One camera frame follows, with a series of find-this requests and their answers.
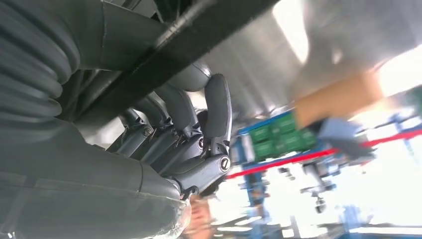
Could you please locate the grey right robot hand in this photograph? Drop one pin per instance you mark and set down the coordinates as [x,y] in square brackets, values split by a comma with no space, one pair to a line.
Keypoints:
[99,184]

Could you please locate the steel workbench table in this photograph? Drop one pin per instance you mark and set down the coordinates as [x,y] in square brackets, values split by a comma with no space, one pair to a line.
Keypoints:
[257,59]

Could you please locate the seated person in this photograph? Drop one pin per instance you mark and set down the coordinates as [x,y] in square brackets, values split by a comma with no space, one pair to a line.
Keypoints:
[201,217]

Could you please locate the blue metal rack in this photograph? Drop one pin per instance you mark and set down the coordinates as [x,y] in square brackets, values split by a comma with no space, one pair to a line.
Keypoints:
[254,184]

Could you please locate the red barrier belt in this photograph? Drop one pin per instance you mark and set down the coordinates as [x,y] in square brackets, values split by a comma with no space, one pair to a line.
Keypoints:
[280,162]

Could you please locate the green plastic crate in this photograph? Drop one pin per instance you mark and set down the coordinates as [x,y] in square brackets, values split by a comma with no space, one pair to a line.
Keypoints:
[280,135]

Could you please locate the cardboard box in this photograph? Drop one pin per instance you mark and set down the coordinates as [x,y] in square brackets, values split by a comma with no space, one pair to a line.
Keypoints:
[336,99]

